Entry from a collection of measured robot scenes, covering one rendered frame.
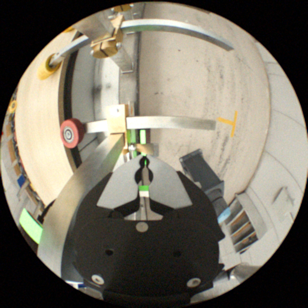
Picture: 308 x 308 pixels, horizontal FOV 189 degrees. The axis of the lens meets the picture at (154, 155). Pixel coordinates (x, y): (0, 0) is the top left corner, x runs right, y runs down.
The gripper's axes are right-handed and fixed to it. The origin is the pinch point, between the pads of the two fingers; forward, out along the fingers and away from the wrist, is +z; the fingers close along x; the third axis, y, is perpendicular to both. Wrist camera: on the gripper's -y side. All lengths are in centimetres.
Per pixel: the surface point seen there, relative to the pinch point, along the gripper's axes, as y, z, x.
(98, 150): 0.8, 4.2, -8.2
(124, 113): -4.1, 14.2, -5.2
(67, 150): 3.7, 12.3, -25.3
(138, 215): 52, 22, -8
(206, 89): -30, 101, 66
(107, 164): 2.0, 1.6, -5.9
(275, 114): -47, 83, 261
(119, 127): -0.7, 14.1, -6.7
